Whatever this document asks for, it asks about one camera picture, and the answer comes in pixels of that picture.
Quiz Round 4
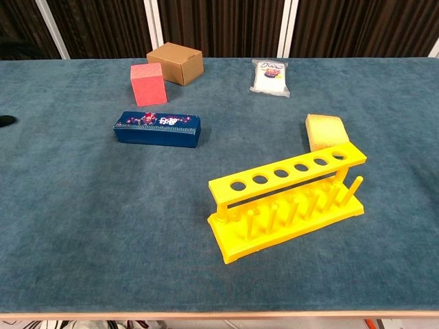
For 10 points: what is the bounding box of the blue hinged glasses case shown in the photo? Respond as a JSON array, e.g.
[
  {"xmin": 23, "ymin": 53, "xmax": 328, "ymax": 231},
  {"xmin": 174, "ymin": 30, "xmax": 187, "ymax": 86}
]
[{"xmin": 112, "ymin": 110, "xmax": 202, "ymax": 150}]

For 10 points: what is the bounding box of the pink foam cube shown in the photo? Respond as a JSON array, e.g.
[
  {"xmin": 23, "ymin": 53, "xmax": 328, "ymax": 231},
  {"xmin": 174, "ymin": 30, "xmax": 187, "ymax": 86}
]
[{"xmin": 130, "ymin": 62, "xmax": 168, "ymax": 108}]

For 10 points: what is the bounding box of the brown cardboard box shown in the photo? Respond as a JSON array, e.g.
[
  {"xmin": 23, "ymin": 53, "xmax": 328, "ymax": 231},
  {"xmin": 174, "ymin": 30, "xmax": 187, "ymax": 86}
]
[{"xmin": 146, "ymin": 42, "xmax": 204, "ymax": 86}]

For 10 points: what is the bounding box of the dark pleated curtain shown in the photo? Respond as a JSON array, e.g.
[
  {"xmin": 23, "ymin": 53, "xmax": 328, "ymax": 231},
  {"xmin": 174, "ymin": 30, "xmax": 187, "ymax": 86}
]
[
  {"xmin": 156, "ymin": 0, "xmax": 285, "ymax": 58},
  {"xmin": 289, "ymin": 0, "xmax": 439, "ymax": 58},
  {"xmin": 0, "ymin": 0, "xmax": 62, "ymax": 61},
  {"xmin": 46, "ymin": 0, "xmax": 154, "ymax": 60}
]

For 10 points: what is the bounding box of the teal velvet table cloth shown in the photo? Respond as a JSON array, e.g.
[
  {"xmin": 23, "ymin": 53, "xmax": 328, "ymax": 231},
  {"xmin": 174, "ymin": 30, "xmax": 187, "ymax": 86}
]
[{"xmin": 0, "ymin": 56, "xmax": 439, "ymax": 315}]

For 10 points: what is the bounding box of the yellow test tube rack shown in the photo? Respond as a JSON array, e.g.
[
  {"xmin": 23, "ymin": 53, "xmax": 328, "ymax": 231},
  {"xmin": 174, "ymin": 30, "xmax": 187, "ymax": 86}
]
[{"xmin": 206, "ymin": 141, "xmax": 368, "ymax": 265}]

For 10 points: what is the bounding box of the white plastic tissue pack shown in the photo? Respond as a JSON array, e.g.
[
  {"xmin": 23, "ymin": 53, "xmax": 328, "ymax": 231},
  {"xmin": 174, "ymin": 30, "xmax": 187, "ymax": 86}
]
[{"xmin": 249, "ymin": 58, "xmax": 291, "ymax": 98}]

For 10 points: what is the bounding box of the yellow sponge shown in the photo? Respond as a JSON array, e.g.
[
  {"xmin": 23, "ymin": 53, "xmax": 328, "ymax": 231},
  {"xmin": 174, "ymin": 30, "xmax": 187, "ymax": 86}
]
[{"xmin": 305, "ymin": 113, "xmax": 351, "ymax": 153}]

